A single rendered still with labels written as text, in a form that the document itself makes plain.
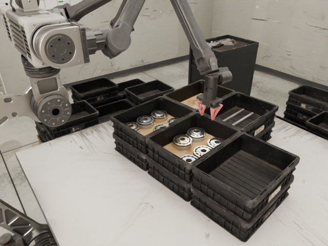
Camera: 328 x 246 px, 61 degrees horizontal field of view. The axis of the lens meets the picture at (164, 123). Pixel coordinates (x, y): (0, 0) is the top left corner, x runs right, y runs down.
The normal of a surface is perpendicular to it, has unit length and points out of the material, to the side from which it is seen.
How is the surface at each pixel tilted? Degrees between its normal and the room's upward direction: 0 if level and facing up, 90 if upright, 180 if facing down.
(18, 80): 90
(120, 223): 0
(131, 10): 58
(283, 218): 0
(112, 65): 90
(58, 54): 90
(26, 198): 0
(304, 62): 90
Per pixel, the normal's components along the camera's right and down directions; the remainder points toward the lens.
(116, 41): 0.52, -0.07
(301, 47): -0.80, 0.31
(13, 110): 0.60, 0.40
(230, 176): 0.00, -0.86
